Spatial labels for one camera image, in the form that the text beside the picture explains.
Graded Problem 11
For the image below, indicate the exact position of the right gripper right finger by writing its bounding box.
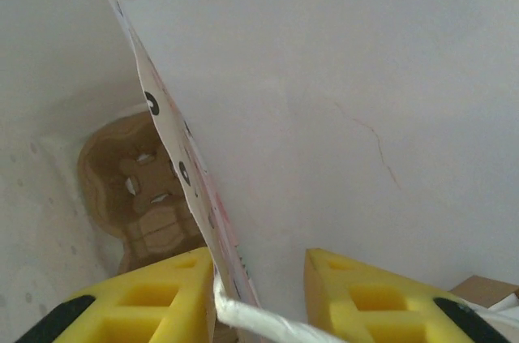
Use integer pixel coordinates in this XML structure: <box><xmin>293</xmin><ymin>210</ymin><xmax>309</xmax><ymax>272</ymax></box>
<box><xmin>303</xmin><ymin>247</ymin><xmax>510</xmax><ymax>343</ymax></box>

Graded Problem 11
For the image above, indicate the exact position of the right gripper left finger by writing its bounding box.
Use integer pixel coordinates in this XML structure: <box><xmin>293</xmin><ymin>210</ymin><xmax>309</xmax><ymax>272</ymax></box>
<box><xmin>15</xmin><ymin>247</ymin><xmax>218</xmax><ymax>343</ymax></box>

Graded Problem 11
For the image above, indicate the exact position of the brown pulp cup carrier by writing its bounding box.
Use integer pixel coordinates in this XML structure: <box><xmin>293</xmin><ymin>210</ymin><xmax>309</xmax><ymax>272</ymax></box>
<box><xmin>75</xmin><ymin>102</ymin><xmax>208</xmax><ymax>275</ymax></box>

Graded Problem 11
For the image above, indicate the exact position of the printed paper gift bag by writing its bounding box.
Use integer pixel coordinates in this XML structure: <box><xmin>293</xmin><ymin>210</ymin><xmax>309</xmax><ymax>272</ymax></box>
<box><xmin>0</xmin><ymin>0</ymin><xmax>337</xmax><ymax>343</ymax></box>

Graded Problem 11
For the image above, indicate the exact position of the brown cardboard napkin tray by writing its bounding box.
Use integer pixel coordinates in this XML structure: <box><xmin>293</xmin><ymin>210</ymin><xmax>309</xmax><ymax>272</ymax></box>
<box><xmin>448</xmin><ymin>273</ymin><xmax>519</xmax><ymax>303</ymax></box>

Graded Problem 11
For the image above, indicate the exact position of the stack of white napkins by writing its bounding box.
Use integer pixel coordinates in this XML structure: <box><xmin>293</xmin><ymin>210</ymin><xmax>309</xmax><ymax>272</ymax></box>
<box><xmin>484</xmin><ymin>293</ymin><xmax>519</xmax><ymax>319</ymax></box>

